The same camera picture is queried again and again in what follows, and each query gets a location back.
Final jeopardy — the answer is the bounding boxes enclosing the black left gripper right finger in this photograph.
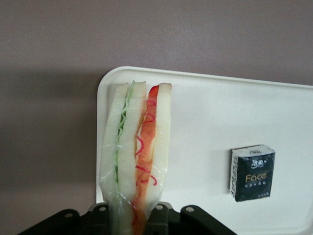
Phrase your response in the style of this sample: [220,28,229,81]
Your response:
[146,202,236,235]

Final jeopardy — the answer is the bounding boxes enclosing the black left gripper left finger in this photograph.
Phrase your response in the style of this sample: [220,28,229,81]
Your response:
[16,203,114,235]

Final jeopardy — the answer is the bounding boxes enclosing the triangle sandwich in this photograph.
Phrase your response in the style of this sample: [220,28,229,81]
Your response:
[99,80,173,235]

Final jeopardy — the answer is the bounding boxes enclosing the cream plastic serving tray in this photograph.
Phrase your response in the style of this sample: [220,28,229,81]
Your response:
[95,65,313,235]

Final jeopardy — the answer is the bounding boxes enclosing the black Face tissue pack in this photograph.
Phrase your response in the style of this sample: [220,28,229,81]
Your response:
[229,144,276,203]

